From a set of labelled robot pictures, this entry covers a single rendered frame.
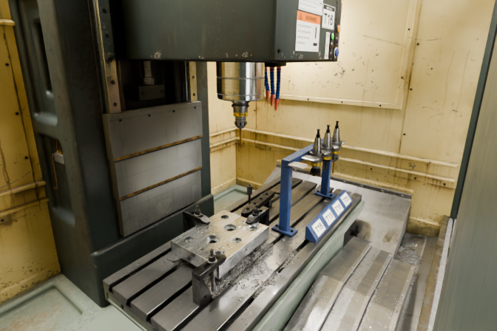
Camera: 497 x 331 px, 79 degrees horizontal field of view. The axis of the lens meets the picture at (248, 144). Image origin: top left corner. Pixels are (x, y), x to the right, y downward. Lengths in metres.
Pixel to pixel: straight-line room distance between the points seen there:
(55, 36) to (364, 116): 1.54
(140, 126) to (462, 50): 1.52
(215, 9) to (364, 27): 1.13
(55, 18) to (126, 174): 0.59
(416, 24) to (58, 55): 1.59
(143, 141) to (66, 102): 0.31
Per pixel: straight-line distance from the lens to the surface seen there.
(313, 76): 2.00
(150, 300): 1.09
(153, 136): 1.34
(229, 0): 0.91
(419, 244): 1.96
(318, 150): 1.33
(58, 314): 1.66
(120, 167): 1.29
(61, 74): 1.21
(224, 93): 0.98
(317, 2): 1.04
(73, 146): 1.25
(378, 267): 1.56
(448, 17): 1.84
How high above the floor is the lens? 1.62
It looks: 16 degrees down
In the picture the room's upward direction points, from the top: straight up
